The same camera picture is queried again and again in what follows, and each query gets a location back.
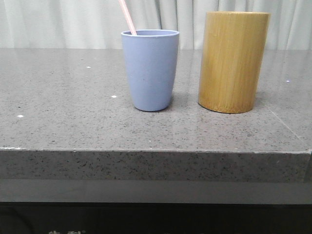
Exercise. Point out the white curtain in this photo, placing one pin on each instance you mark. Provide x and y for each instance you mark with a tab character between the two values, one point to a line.
97	24

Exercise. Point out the bamboo cylinder holder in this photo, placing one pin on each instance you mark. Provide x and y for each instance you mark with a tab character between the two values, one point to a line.
233	48

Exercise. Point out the blue plastic cup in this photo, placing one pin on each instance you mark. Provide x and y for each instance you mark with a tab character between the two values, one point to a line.
150	60

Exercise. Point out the pink chopstick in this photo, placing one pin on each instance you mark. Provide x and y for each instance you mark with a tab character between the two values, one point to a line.
127	16

